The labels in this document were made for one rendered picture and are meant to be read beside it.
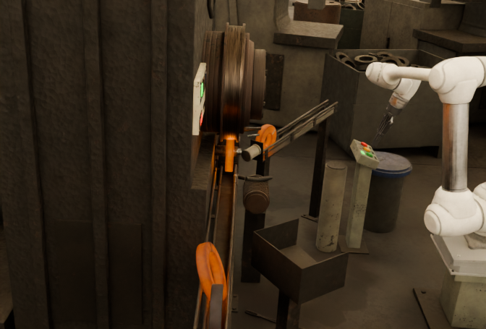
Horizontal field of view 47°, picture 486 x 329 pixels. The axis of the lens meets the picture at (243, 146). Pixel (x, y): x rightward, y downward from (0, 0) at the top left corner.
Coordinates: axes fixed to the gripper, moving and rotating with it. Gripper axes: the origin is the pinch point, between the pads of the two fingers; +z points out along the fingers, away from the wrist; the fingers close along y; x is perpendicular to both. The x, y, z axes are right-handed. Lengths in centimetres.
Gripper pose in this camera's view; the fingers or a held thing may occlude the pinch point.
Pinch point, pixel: (377, 139)
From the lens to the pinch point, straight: 304.8
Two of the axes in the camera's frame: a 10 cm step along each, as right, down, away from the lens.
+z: -4.0, 8.5, 3.4
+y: -0.1, 3.7, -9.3
